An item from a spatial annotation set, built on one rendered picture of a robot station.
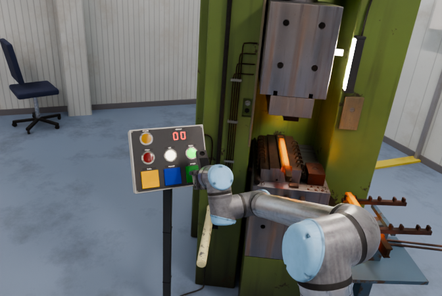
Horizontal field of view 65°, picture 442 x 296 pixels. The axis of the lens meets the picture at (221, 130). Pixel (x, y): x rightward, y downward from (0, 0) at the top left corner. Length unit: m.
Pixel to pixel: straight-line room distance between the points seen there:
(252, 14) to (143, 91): 3.81
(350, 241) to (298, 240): 0.11
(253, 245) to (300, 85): 0.88
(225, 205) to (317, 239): 0.58
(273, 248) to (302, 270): 1.21
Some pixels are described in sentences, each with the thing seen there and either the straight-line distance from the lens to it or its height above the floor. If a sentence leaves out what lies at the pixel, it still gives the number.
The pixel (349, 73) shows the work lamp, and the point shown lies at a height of 1.47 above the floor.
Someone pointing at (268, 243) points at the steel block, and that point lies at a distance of 1.96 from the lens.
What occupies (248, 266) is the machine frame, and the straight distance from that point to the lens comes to 2.07.
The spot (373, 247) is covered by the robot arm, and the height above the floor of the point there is 1.33.
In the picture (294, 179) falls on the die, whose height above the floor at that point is 0.94.
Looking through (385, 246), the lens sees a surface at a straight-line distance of 1.55.
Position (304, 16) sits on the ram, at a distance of 1.57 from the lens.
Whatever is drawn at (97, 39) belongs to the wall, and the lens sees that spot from 5.11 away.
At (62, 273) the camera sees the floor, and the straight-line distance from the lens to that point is 2.68.
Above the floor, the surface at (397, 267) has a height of 0.65.
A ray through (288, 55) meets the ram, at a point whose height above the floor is 1.55.
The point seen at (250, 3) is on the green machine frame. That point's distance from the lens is 1.69.
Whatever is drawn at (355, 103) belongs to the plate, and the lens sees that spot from 1.83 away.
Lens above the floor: 1.83
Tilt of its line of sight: 23 degrees down
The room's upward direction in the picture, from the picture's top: 4 degrees clockwise
